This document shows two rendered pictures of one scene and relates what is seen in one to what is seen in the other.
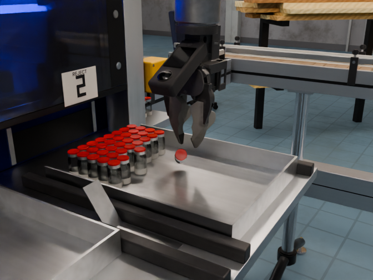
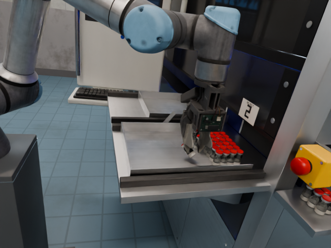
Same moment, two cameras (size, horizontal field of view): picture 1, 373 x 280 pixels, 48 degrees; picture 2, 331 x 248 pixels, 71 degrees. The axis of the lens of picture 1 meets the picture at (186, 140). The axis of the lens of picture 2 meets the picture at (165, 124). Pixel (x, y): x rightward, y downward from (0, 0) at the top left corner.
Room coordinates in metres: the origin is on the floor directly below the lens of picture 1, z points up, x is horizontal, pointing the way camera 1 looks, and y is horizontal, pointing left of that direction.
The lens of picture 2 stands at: (1.00, -0.50, 1.25)
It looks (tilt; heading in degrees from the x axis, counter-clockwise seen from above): 25 degrees down; 130
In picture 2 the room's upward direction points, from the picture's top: 9 degrees clockwise
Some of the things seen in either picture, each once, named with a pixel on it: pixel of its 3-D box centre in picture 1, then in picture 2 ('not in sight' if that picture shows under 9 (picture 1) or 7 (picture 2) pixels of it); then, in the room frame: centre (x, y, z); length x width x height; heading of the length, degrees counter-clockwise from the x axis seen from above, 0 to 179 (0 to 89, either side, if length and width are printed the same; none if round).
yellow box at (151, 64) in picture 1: (149, 74); (317, 165); (0.98, 0.09, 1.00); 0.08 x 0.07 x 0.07; 59
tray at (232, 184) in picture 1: (175, 170); (180, 146); (0.64, 0.02, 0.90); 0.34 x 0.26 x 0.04; 58
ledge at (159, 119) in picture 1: (140, 120); (314, 209); (1.01, 0.12, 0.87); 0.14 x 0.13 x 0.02; 59
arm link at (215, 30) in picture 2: not in sight; (216, 35); (0.71, -0.02, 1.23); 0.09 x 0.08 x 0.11; 24
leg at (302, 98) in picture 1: (294, 181); not in sight; (1.49, -0.43, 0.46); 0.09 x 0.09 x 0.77; 59
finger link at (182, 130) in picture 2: (200, 98); (189, 121); (0.69, -0.02, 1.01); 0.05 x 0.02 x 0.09; 56
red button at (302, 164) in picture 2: not in sight; (302, 166); (0.95, 0.05, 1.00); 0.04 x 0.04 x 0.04; 59
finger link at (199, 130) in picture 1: (205, 121); (189, 140); (0.71, -0.03, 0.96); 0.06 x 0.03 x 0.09; 146
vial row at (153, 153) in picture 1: (134, 156); (206, 143); (0.69, 0.09, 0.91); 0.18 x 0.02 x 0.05; 148
